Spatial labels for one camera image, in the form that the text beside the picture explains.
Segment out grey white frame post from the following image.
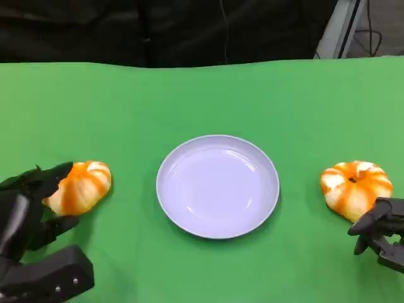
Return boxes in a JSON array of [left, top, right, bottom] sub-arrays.
[[313, 0, 370, 60]]

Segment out black looped floor cable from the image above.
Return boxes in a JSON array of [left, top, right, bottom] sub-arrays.
[[353, 28, 383, 57]]

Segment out orange white toy bread roll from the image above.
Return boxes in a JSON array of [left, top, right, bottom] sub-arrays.
[[319, 160, 394, 222], [42, 160, 112, 217]]

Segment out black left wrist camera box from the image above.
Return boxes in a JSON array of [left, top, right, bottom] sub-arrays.
[[0, 244, 95, 303]]

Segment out thin black hanging cable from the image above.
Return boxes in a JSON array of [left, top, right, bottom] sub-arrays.
[[220, 0, 229, 63]]

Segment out green table cloth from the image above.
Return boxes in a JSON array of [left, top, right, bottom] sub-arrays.
[[0, 56, 404, 303]]

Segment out black fabric drape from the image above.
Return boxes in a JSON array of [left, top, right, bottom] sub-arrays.
[[0, 0, 338, 69]]

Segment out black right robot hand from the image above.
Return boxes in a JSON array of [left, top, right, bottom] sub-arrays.
[[347, 197, 404, 274]]

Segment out lilac plate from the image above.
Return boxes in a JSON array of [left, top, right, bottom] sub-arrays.
[[155, 134, 281, 240]]

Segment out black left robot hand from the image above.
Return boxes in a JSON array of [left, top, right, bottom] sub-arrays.
[[0, 161, 80, 263]]

